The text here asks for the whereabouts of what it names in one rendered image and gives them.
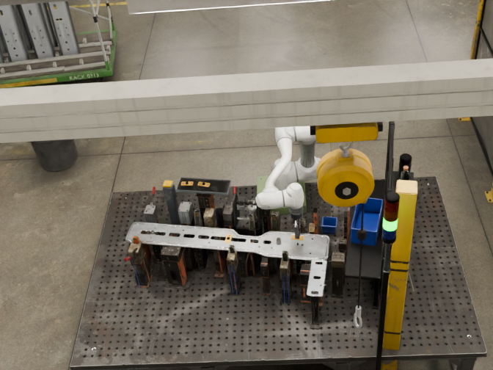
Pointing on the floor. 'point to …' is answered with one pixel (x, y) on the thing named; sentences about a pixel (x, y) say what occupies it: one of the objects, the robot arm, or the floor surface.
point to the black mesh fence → (384, 251)
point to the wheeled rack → (92, 46)
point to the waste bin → (56, 153)
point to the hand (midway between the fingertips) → (297, 233)
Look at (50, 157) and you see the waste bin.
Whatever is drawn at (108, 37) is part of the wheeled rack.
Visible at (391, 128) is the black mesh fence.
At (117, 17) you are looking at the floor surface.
